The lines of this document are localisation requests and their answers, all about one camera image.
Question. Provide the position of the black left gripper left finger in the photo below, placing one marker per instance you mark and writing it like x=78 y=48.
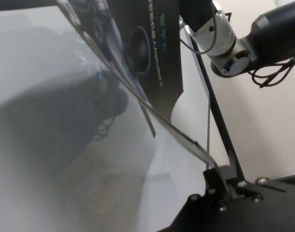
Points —
x=215 y=181

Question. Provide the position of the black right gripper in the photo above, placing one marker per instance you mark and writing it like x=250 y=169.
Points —
x=197 y=12

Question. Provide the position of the black robot print poster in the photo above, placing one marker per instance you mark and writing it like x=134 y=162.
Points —
x=147 y=48

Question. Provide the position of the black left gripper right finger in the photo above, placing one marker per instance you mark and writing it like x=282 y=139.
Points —
x=249 y=189

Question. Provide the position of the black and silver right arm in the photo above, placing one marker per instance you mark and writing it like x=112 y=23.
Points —
x=275 y=24

